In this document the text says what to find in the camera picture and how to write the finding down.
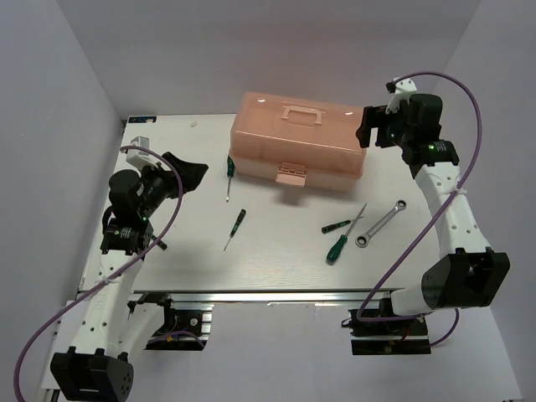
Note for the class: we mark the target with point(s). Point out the small black screwdriver bit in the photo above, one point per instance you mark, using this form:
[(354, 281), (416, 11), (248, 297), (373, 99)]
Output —
[(160, 243)]

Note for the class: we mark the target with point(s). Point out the pink plastic toolbox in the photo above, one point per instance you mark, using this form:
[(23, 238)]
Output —
[(297, 142)]

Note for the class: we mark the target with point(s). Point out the small green precision screwdriver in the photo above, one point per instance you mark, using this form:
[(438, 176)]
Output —
[(236, 225)]

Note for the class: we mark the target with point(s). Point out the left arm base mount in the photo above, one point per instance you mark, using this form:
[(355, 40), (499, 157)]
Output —
[(186, 326)]

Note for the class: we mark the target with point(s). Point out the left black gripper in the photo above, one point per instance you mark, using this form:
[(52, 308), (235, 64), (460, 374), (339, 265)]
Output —
[(191, 173)]

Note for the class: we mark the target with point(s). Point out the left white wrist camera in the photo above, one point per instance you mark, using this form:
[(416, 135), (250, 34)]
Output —
[(140, 159)]

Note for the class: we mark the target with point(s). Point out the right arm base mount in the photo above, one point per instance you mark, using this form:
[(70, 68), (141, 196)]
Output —
[(387, 338)]

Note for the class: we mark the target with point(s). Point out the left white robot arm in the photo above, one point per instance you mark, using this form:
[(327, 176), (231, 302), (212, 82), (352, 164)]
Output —
[(99, 362)]

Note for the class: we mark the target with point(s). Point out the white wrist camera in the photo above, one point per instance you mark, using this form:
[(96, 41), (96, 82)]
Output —
[(140, 159), (400, 90)]

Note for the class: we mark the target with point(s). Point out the silver ratchet wrench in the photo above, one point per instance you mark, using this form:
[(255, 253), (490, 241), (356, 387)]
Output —
[(362, 240)]

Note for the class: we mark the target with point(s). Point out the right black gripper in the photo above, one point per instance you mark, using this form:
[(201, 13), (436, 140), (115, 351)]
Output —
[(375, 117)]

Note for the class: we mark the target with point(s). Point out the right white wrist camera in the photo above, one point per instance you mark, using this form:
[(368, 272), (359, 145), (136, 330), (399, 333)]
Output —
[(400, 90)]

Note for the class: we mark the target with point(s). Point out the aluminium table rail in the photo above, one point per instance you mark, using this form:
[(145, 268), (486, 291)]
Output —
[(255, 296)]

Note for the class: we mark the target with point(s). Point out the large green screwdriver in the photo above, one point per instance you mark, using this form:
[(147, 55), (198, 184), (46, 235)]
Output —
[(336, 250), (230, 175)]

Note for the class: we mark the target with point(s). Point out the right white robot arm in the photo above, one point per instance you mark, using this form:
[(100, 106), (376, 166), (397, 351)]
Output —
[(469, 272)]

